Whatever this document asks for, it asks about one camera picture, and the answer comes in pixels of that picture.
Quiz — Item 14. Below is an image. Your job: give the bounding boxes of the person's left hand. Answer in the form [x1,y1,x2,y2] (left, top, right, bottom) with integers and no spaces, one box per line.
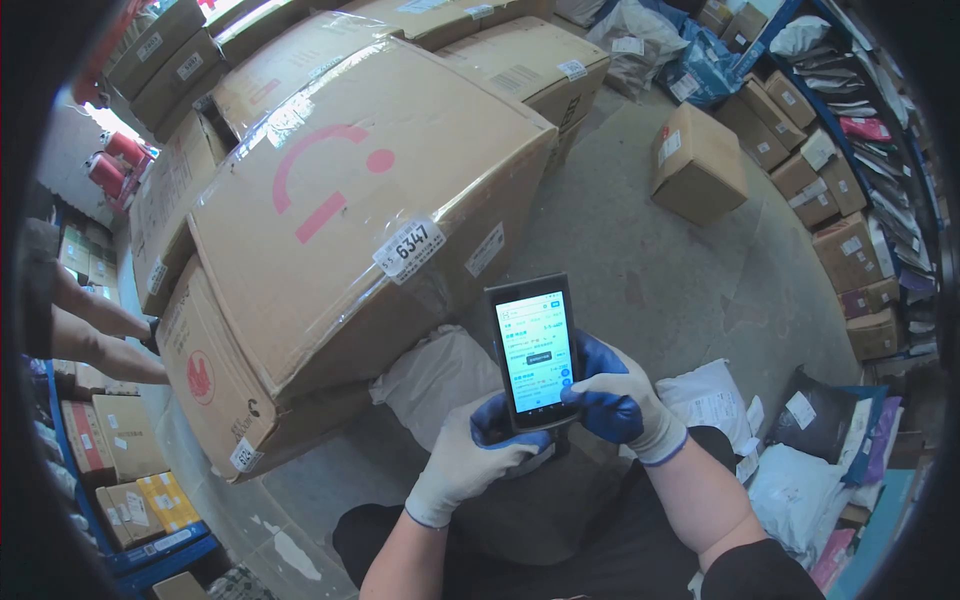
[403,391,556,531]

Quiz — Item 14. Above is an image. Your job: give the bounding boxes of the person's right hand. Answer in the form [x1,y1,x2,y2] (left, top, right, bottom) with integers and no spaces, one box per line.
[559,330,690,468]

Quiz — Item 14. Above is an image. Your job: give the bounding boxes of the person's right thumb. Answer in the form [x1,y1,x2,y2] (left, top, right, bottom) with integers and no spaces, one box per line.
[559,375,625,406]

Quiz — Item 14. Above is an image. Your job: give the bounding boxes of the person's right index finger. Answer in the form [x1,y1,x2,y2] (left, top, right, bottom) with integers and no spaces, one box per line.
[576,330,630,384]

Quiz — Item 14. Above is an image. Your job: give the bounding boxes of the person's right fingers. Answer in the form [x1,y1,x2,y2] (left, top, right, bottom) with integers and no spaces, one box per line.
[581,395,646,446]

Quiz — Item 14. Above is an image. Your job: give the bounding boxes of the person's left thumb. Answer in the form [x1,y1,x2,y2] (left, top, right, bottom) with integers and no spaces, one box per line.
[470,392,519,447]

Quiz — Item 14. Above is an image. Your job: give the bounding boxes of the black handheld scanner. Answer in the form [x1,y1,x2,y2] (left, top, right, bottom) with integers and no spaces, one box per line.
[483,272,585,438]

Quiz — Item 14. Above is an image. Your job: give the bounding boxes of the white crumpled parcel bag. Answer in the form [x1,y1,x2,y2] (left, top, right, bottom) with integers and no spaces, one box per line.
[368,324,505,453]

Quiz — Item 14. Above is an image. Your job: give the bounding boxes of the white labelled parcel bag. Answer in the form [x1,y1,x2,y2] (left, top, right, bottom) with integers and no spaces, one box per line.
[655,358,757,456]

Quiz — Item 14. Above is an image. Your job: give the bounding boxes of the person's body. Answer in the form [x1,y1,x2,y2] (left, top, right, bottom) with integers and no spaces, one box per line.
[438,480,826,600]

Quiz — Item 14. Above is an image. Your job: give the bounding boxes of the person's legs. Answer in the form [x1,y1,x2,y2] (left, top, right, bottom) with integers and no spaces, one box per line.
[332,426,740,600]

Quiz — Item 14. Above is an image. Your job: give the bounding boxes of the large white parcel bag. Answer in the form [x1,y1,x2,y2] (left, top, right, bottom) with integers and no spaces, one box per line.
[747,442,850,558]

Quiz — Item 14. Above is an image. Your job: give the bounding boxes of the black parcel bag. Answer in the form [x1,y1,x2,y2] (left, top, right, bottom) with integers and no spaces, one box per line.
[765,365,861,466]

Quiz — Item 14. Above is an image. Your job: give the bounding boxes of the small plain cardboard carton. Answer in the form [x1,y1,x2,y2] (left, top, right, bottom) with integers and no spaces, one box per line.
[649,101,750,227]

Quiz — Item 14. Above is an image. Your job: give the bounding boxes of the row of labelled cartons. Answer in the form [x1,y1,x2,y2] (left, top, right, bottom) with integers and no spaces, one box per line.
[712,70,905,363]

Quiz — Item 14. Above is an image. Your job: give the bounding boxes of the large carton with pink mark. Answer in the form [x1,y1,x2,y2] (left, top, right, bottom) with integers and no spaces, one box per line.
[186,37,561,408]

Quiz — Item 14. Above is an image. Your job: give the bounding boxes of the pink parcel bag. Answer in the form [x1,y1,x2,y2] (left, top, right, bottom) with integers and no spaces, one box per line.
[808,528,858,595]

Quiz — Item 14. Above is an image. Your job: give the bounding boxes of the blue and purple parcel bags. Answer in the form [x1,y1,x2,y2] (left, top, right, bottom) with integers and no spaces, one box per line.
[838,384,910,490]

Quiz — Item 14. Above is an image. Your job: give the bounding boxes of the carton with red round logo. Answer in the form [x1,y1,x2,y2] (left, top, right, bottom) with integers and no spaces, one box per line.
[155,255,376,486]

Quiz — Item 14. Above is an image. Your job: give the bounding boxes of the carton with barcode label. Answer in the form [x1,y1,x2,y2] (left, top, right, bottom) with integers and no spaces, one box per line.
[435,16,612,175]

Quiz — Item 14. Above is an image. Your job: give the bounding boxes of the pile of parcel bags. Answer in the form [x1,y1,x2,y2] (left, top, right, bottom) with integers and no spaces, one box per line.
[558,0,785,108]

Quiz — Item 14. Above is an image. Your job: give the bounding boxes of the blue shelf with parcel bags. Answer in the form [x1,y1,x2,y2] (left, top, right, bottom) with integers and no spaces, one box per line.
[765,0,955,361]

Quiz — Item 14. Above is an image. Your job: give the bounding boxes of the blue shelf with cartons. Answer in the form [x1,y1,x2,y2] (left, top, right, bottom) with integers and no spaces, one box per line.
[28,358,220,597]

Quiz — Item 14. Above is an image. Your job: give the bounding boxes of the flat wide cardboard carton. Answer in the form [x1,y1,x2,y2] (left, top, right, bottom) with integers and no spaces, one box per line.
[341,0,558,52]

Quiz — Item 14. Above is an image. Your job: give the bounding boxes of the tall printed cardboard carton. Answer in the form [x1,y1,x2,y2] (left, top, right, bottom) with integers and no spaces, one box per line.
[129,111,228,318]

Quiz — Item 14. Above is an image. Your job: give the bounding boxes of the taped carton with pink stripe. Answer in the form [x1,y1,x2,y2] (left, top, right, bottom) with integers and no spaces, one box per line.
[210,10,406,145]

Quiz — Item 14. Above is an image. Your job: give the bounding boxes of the red cylinders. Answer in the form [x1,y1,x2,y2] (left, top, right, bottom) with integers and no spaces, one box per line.
[84,130,157,214]

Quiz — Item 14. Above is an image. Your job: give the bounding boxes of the stack of cartons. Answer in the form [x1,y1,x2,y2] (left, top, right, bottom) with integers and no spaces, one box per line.
[101,0,230,145]

